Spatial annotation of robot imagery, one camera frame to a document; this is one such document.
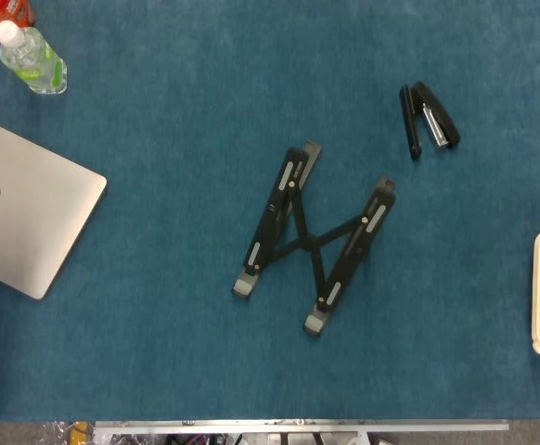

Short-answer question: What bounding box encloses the black folding laptop stand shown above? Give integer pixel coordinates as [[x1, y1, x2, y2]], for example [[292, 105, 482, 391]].
[[231, 140, 397, 338]]

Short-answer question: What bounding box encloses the silver laptop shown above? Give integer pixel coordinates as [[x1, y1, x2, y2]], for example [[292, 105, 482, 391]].
[[0, 113, 109, 301]]

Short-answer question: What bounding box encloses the clear green-label water bottle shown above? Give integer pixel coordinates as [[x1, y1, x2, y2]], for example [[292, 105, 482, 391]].
[[0, 19, 69, 97]]

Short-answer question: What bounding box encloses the red lidded canister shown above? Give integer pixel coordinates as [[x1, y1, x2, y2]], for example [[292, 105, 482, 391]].
[[0, 0, 37, 44]]

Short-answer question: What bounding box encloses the blue felt table cloth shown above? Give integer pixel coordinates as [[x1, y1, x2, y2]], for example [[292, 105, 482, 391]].
[[0, 0, 540, 424]]

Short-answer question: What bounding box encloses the clear plastic wrap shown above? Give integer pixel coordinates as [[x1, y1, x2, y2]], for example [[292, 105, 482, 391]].
[[41, 421, 71, 445]]

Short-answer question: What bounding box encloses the black stapler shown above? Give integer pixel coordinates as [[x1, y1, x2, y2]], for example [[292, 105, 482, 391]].
[[398, 81, 462, 162]]

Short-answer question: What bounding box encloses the aluminium frame rail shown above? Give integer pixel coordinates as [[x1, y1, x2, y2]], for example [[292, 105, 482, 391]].
[[94, 419, 510, 437]]

